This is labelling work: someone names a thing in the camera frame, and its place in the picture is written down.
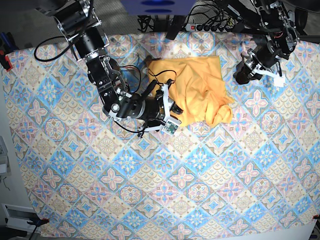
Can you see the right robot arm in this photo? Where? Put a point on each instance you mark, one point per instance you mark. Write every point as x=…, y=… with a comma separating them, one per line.
x=78, y=24

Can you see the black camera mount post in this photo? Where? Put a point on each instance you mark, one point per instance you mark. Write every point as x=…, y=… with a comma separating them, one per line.
x=176, y=25

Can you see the orange black clamp lower left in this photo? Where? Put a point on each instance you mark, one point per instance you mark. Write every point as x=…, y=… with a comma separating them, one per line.
x=37, y=221

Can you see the white power strip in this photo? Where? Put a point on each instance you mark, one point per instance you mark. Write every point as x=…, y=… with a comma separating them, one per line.
x=210, y=28

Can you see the blue handled clamp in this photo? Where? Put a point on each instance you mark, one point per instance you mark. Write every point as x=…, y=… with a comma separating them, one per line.
x=7, y=42

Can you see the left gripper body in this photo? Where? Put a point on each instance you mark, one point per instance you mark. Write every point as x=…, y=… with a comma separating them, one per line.
x=265, y=56

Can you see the patterned blue tablecloth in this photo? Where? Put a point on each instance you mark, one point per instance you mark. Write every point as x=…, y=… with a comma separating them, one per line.
x=94, y=179

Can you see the white device at left edge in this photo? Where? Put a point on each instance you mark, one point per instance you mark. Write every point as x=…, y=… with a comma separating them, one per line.
x=5, y=169

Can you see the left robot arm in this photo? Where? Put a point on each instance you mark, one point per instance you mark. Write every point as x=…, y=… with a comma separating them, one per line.
x=281, y=42

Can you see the red black clamp upper left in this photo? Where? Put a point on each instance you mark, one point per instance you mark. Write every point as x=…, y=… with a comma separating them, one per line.
x=5, y=61

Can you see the yellow T-shirt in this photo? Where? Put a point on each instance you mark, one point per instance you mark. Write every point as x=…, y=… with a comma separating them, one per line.
x=198, y=88

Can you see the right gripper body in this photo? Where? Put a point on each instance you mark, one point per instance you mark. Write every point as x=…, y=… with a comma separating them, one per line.
x=134, y=106

